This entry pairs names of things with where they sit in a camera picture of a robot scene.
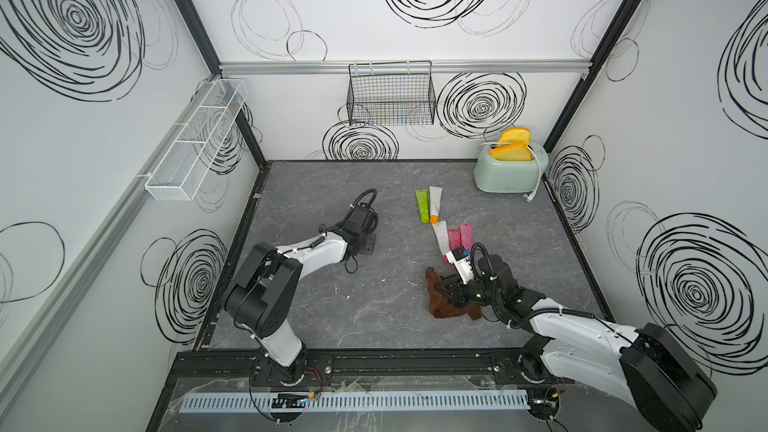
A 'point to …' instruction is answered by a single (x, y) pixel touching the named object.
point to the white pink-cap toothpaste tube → (441, 236)
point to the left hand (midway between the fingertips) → (361, 238)
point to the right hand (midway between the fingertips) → (437, 288)
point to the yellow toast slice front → (513, 152)
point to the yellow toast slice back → (515, 135)
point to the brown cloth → (441, 306)
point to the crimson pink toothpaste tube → (454, 239)
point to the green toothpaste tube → (423, 204)
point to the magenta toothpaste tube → (466, 236)
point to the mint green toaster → (542, 157)
